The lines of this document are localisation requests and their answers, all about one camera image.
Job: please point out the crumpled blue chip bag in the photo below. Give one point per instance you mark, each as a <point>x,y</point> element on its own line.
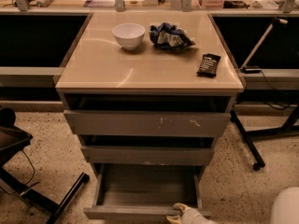
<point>168,36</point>

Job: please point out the grey middle drawer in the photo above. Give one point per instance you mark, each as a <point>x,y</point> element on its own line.
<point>148,155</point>

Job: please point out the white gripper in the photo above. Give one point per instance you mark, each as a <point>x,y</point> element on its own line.
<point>195,216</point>

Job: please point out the black snack bar packet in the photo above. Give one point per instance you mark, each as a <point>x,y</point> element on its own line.
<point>208,66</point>

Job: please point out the white bowl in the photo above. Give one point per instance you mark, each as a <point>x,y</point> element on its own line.
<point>128,35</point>

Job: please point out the grey bottom drawer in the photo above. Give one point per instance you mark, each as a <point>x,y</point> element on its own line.
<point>145,192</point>

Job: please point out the grey drawer cabinet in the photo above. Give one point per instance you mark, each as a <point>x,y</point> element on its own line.
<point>102,76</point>

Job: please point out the grey top drawer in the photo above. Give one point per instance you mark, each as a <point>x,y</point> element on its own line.
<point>139,123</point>

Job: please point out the black stand with wheels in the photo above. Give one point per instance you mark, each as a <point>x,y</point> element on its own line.
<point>288,128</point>

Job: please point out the grey drawer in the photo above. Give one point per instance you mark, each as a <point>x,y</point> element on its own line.
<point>148,155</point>
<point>145,192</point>
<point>139,123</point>

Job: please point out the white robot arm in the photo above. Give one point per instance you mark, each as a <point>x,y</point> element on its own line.
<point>285,210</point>

